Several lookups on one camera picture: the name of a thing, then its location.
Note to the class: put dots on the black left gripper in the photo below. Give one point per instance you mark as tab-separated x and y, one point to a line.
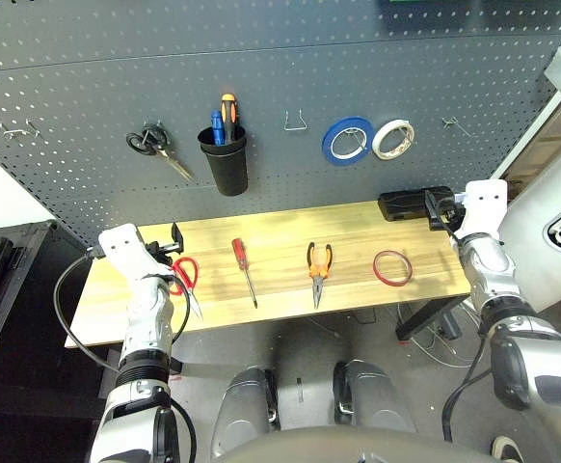
160	251

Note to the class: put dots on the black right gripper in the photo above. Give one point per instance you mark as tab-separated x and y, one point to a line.
450	209

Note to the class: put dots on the red tape roll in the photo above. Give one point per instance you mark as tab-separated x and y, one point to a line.
378	275

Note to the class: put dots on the orange black needle-nose pliers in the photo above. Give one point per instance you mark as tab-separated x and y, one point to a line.
320	275

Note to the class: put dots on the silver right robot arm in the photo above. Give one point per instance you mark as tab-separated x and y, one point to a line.
512	333

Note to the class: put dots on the silver metal pegboard hook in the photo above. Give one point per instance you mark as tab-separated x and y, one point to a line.
34	128
456	124
13	131

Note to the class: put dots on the dark grey pegboard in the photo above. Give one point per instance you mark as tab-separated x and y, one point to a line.
309	48

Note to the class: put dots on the black rectangular case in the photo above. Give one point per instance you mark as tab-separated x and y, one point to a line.
401	205

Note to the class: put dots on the white tape roll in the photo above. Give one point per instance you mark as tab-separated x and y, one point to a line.
381	149

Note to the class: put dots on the black plastic cup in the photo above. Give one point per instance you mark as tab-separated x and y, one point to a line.
227	164

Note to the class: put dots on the black table leg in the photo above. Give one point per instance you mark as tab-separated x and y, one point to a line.
425	318

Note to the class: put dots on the white machine housing with vent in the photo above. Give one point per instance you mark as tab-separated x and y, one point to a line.
541	251

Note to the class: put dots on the blue tape roll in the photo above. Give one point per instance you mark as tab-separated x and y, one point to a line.
328	147

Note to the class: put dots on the white framed wooden shelf unit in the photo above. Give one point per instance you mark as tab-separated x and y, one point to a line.
531	135

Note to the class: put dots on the black side cabinet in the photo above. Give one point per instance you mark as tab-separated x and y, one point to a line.
25	270

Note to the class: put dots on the silver right robot leg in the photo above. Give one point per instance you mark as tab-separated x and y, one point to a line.
372	395

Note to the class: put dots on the grey robot torso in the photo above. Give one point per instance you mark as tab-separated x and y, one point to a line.
357	446

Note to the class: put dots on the white black sneaker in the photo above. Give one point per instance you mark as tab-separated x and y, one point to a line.
504	448

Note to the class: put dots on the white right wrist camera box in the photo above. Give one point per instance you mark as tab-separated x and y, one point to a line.
483	207

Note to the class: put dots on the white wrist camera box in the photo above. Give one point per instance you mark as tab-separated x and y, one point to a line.
483	207
124	248

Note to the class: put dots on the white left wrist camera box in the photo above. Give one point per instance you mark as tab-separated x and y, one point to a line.
124	248

